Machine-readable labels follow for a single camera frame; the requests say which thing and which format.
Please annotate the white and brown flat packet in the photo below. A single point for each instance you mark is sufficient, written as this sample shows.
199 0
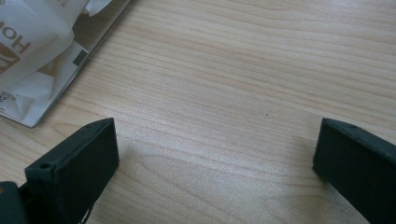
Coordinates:
43 84

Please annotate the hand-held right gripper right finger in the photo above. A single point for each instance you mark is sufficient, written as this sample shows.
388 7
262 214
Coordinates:
358 165

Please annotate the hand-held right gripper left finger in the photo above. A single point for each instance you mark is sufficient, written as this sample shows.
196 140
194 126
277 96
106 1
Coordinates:
74 174

